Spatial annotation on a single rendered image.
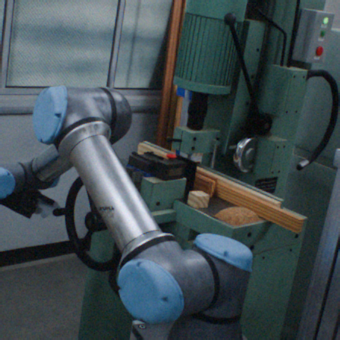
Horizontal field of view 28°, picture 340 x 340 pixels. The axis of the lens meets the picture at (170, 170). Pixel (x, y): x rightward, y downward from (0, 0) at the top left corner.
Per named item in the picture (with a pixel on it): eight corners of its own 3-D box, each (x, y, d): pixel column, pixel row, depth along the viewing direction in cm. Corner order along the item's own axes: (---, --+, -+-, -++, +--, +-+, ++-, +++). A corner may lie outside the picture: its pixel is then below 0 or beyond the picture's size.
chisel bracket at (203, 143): (170, 152, 211) (174, 126, 209) (201, 149, 221) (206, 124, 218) (187, 159, 206) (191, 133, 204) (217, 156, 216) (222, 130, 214)
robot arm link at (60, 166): (146, 78, 150) (41, 158, 184) (107, 77, 142) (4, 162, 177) (162, 126, 147) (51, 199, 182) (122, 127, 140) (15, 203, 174)
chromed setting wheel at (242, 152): (228, 172, 210) (235, 133, 207) (253, 168, 219) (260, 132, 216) (234, 175, 208) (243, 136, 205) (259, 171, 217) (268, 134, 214)
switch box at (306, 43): (291, 58, 214) (301, 7, 210) (308, 60, 221) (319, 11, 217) (306, 62, 210) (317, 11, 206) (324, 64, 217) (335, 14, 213)
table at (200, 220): (69, 180, 215) (71, 162, 213) (140, 172, 236) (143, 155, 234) (206, 255, 175) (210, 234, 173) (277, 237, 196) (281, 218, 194)
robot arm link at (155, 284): (231, 289, 121) (99, 73, 144) (169, 306, 110) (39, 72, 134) (196, 322, 128) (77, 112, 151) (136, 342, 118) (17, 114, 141)
